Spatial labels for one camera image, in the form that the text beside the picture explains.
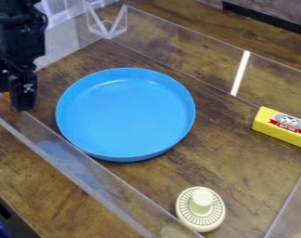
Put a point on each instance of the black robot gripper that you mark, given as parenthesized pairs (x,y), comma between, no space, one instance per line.
(23,23)

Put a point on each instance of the orange ball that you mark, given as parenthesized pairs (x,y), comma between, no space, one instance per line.
(6,94)

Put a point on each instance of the blue round tray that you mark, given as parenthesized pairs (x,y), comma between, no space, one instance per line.
(125,114)

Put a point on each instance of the cream round toy knob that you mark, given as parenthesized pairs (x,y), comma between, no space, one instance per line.
(199,209)

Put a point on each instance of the yellow butter box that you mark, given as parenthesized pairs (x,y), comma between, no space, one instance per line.
(278,125)

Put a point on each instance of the clear acrylic corner bracket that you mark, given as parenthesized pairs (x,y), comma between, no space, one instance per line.
(106,29)

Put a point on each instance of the clear acrylic front wall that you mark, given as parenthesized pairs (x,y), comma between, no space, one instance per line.
(147,218)

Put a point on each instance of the clear acrylic wall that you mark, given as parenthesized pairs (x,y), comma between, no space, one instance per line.
(234,70)
(147,218)

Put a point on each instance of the black bar on wall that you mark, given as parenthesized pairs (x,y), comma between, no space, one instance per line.
(255,15)

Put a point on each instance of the clear acrylic back wall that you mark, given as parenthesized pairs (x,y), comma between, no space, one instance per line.
(234,70)

